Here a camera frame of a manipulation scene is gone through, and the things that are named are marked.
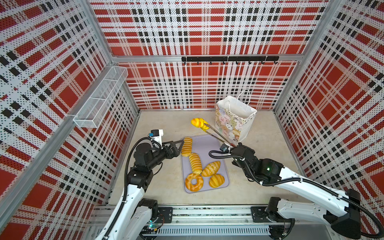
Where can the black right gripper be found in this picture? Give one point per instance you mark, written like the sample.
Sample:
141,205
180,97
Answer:
245,149

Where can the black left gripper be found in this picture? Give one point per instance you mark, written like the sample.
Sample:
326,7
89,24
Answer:
175,152

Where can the red handled metal tongs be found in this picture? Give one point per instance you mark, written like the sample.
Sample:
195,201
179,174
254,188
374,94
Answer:
219,136

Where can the yellow mottled bread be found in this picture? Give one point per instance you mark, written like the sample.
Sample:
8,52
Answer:
199,122

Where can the cartoon animal paper bag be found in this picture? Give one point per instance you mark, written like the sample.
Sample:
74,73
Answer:
234,117

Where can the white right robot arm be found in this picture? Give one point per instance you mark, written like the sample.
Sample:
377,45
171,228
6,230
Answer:
341,210

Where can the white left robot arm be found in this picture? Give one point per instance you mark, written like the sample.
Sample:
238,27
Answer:
133,211

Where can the striped long bread top left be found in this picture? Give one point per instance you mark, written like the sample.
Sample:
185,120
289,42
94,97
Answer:
187,147

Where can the striped long bread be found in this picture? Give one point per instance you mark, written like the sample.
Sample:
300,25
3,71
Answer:
196,164
187,147

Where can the striped long bread lower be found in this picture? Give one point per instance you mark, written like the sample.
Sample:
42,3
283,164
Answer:
196,164

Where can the croissant shaped bread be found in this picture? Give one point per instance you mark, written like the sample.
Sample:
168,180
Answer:
211,169

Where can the grey lilac tray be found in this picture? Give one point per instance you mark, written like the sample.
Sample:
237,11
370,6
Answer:
201,146

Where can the round striped bun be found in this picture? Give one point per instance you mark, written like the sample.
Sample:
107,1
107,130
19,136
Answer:
216,181

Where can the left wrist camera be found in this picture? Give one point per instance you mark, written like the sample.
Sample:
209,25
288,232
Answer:
156,137

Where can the ring doughnut bread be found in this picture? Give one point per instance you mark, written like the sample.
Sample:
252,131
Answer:
194,182

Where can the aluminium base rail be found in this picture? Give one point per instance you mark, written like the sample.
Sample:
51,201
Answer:
198,222

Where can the white wire mesh basket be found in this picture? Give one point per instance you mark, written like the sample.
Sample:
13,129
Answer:
102,96

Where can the black hook rail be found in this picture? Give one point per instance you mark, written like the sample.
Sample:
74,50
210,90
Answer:
222,59

